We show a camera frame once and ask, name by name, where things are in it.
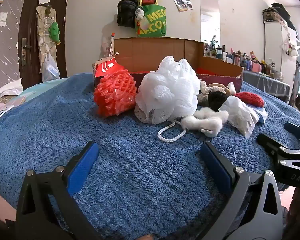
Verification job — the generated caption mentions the brown cardboard box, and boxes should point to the brown cardboard box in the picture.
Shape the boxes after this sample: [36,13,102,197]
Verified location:
[92,37,244,93]

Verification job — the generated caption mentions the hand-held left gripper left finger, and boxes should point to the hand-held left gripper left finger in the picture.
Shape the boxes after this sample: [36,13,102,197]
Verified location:
[15,141,100,240]

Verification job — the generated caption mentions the green tote bag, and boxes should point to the green tote bag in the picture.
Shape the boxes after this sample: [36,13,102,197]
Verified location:
[135,3,168,38]

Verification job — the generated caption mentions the metal door handle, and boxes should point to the metal door handle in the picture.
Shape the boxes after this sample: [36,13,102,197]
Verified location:
[20,38,33,67]

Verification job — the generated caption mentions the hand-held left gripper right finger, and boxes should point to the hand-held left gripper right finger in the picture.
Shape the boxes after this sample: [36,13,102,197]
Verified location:
[200,141,283,240]

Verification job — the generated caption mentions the green plush toy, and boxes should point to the green plush toy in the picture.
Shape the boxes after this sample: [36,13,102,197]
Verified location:
[48,22,62,46]

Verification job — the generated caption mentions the beige powder puff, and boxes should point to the beige powder puff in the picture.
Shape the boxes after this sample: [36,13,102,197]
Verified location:
[210,82,237,97]

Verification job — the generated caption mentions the white wardrobe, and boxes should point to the white wardrobe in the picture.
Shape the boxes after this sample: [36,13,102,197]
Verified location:
[263,19,300,86]

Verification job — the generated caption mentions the cluttered side table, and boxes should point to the cluttered side table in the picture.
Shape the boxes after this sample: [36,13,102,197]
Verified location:
[204,43,285,80]

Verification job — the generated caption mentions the black knit scrunchie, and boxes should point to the black knit scrunchie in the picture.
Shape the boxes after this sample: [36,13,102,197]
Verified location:
[207,91,231,112]

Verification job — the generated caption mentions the clear hanging plastic bag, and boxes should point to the clear hanging plastic bag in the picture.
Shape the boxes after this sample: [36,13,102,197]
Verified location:
[41,52,61,83]

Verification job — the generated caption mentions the black backpack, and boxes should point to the black backpack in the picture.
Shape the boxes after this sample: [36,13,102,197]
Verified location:
[117,0,139,28]

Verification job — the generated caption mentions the white fluffy hair clip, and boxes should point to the white fluffy hair clip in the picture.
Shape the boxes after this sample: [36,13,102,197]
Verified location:
[181,107,230,138]

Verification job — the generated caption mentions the blue fleece blanket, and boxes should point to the blue fleece blanket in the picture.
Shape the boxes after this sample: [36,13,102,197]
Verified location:
[0,72,300,240]

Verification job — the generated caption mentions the blue and white cloth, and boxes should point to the blue and white cloth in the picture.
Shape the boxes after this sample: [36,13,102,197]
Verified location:
[250,107,269,125]

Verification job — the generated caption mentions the red foam net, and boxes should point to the red foam net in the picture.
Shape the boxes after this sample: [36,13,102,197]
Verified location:
[94,69,137,117]

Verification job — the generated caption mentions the white plush keychain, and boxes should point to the white plush keychain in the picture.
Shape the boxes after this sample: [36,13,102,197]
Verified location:
[135,7,147,36]

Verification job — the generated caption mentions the dark brown door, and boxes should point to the dark brown door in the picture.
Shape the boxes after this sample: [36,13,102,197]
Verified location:
[19,0,71,88]

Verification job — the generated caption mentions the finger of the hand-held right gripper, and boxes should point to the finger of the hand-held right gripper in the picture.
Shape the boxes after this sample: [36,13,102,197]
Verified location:
[256,132,300,188]
[284,122,300,140]

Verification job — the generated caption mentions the white mesh bath pouf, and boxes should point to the white mesh bath pouf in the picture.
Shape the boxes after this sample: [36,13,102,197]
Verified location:
[134,56,202,143]

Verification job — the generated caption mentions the cream crochet scrunchie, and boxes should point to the cream crochet scrunchie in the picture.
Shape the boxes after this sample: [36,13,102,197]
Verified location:
[198,81,217,103]

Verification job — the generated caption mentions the wall photo collage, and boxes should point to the wall photo collage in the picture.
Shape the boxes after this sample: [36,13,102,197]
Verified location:
[170,0,194,12]

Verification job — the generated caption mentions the dark bags on wardrobe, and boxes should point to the dark bags on wardrobe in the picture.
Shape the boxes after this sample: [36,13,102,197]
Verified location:
[262,2,292,22]

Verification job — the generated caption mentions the hanging door organizer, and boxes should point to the hanging door organizer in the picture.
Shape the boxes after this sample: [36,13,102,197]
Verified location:
[36,4,58,67]

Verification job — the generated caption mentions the white hanging plush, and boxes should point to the white hanging plush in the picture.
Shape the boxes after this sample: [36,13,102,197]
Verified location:
[279,36,300,57]

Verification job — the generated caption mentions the wall mirror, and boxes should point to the wall mirror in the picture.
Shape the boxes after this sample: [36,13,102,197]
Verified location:
[199,0,221,50]

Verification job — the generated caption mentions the red knit rabbit pouch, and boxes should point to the red knit rabbit pouch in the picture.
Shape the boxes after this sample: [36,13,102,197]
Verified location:
[233,92,266,107]

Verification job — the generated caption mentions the white tissue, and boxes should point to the white tissue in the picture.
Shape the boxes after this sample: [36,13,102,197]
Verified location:
[219,96,260,139]

